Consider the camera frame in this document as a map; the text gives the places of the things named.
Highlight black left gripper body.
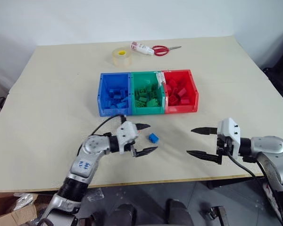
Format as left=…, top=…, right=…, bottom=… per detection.
left=124, top=130, right=141, bottom=156

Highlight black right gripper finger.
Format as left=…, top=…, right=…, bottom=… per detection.
left=186, top=150, right=223, bottom=165
left=191, top=127, right=219, bottom=136

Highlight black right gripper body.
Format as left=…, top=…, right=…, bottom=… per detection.
left=216, top=134, right=234, bottom=157

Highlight loose blue toy block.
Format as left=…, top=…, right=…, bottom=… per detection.
left=148, top=133, right=160, bottom=145

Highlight green plastic bin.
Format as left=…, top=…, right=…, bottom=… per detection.
left=130, top=71, right=166, bottom=116

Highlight blue plastic bin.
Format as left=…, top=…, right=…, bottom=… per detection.
left=97, top=72, right=133, bottom=117

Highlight red plastic bin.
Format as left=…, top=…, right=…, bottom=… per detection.
left=160, top=69, right=200, bottom=114

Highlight clear plastic bag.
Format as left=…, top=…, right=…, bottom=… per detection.
left=86, top=187, right=105, bottom=202

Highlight clear tape roll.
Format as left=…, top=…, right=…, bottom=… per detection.
left=111, top=47, right=134, bottom=68

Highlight white glue bottle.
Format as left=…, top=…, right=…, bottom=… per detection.
left=130, top=41, right=155, bottom=57

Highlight crumpled plastic wrap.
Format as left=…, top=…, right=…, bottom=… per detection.
left=13, top=192, right=34, bottom=209

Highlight brown cardboard box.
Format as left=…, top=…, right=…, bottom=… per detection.
left=0, top=192, right=53, bottom=226

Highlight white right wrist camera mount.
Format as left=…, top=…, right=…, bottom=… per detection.
left=216, top=117, right=241, bottom=159

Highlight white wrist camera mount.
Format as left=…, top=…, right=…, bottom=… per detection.
left=216, top=117, right=241, bottom=159
left=116, top=121, right=140, bottom=155

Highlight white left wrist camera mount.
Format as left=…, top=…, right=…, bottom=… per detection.
left=116, top=121, right=140, bottom=155

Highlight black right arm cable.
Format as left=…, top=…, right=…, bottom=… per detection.
left=227, top=152, right=283, bottom=226

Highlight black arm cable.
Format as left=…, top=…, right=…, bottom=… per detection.
left=227, top=152, right=283, bottom=226
left=75, top=114, right=127, bottom=156

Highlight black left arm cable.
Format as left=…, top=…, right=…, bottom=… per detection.
left=75, top=114, right=127, bottom=156

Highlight metal clamp bracket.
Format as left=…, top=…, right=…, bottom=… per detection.
left=207, top=205, right=227, bottom=226

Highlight red handled scissors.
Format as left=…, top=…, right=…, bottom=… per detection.
left=152, top=45, right=183, bottom=57

